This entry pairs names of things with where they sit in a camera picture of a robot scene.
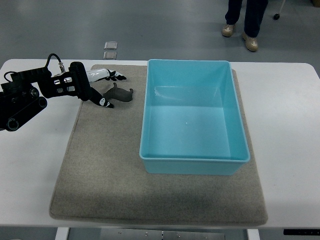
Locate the upper floor outlet plate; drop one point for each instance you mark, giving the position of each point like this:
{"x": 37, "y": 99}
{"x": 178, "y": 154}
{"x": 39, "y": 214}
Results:
{"x": 110, "y": 45}

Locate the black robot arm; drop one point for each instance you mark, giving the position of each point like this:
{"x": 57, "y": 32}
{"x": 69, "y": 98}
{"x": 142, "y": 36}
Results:
{"x": 20, "y": 101}

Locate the metal table frame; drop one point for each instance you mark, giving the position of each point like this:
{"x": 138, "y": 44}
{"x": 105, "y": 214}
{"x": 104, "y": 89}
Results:
{"x": 143, "y": 234}

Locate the grey felt mat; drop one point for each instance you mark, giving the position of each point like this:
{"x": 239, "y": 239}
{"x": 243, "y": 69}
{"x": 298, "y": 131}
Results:
{"x": 102, "y": 177}

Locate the cart caster wheel right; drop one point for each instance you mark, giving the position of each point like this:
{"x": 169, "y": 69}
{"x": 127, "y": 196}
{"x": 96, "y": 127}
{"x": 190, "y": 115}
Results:
{"x": 276, "y": 16}

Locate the floor outlet plate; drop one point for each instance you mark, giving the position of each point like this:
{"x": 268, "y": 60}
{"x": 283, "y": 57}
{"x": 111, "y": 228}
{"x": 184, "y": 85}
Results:
{"x": 109, "y": 55}
{"x": 110, "y": 45}

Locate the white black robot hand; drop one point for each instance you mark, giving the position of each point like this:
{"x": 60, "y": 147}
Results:
{"x": 77, "y": 82}

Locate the person in dark jeans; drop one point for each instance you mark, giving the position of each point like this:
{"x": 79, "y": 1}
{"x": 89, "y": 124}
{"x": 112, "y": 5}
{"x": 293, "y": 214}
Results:
{"x": 255, "y": 10}

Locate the black table control panel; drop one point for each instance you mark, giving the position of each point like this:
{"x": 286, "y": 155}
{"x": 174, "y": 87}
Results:
{"x": 301, "y": 232}

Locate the blue plastic box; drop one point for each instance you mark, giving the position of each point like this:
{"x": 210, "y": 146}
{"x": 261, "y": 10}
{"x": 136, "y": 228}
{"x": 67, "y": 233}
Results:
{"x": 192, "y": 122}

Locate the brown hippo toy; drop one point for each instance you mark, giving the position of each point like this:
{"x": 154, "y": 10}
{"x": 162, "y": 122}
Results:
{"x": 119, "y": 94}

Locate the lower floor outlet plate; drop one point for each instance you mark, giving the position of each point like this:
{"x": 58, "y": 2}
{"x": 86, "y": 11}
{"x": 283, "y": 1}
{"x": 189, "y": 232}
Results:
{"x": 109, "y": 55}

